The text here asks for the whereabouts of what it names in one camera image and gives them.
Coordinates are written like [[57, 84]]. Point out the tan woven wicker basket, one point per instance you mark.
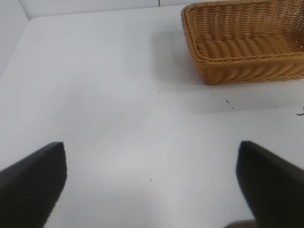
[[240, 45]]

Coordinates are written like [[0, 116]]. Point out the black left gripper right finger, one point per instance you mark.
[[275, 187]]

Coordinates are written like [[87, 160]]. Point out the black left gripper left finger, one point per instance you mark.
[[31, 185]]

